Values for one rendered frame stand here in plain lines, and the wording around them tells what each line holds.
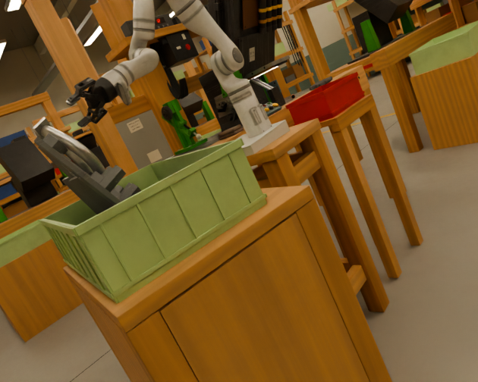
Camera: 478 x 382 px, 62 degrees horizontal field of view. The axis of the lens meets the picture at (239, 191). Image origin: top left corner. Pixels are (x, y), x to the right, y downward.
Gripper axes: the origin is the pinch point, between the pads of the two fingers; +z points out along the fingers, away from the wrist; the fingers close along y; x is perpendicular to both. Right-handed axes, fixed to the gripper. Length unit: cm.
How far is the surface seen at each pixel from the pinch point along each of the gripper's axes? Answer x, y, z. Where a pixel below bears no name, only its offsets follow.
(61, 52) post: -70, -33, -42
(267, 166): 51, -21, -29
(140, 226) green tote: 52, 16, 23
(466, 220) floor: 129, -92, -104
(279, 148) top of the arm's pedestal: 53, -16, -34
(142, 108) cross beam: -48, -72, -61
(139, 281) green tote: 57, 11, 31
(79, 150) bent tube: 22.1, 11.6, 14.0
